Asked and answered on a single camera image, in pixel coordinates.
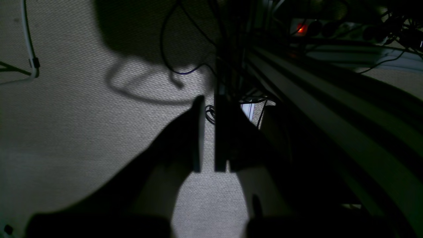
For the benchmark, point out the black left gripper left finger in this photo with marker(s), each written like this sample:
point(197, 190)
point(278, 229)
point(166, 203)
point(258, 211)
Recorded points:
point(139, 200)

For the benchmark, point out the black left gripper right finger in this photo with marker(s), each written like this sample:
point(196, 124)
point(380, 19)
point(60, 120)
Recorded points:
point(274, 189)

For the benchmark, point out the aluminium frame rail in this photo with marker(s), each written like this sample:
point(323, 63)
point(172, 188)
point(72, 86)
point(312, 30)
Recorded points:
point(372, 130)

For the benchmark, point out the black power strip red switch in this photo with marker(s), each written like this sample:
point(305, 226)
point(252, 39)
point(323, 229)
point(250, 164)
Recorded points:
point(315, 30)

